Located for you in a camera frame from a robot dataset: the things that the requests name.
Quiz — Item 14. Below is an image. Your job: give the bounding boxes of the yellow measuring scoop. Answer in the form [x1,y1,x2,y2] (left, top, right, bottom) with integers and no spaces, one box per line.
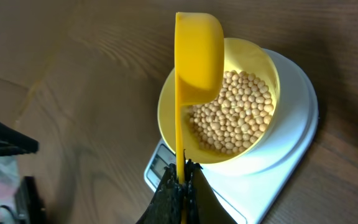
[174,12,224,184]

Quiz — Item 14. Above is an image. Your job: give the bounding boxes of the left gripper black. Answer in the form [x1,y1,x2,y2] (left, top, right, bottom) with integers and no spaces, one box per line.
[0,122,47,224]

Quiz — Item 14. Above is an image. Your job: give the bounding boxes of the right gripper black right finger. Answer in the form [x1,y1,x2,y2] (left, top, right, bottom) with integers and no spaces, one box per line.
[183,157,236,224]

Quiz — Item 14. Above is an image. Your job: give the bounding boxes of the white digital kitchen scale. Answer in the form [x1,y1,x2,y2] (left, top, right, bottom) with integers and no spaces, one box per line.
[143,48,319,224]

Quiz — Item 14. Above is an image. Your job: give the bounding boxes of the yellow plastic bowl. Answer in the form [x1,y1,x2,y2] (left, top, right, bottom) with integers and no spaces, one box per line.
[157,37,281,165]

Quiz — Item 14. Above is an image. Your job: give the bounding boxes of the soybeans in yellow bowl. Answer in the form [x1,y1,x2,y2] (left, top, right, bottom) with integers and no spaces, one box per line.
[188,70,275,154]

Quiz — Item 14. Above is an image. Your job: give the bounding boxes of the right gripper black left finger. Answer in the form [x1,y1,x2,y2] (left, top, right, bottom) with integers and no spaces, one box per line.
[136,164,182,224]

